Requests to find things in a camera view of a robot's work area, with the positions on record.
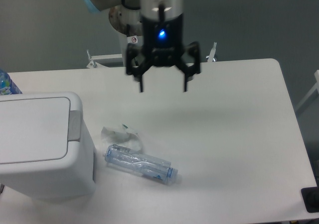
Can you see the white frame at right edge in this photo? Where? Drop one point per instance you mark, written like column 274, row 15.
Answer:
column 309, row 97

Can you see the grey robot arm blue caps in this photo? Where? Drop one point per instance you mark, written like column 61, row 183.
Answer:
column 152, row 9

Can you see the white push-button trash can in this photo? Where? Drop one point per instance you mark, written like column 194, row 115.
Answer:
column 46, row 150

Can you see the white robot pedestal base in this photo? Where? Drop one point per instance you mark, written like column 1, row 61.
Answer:
column 124, row 34

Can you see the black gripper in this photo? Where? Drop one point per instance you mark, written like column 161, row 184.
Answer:
column 162, row 47

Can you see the crushed clear plastic bottle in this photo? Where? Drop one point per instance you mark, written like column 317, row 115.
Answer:
column 144, row 164

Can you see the black device at table edge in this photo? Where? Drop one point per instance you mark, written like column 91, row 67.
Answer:
column 311, row 199

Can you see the blue labelled water bottle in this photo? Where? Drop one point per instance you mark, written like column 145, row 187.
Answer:
column 7, row 86

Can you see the crumpled white paper wrapper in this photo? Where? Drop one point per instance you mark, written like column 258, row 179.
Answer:
column 123, row 136

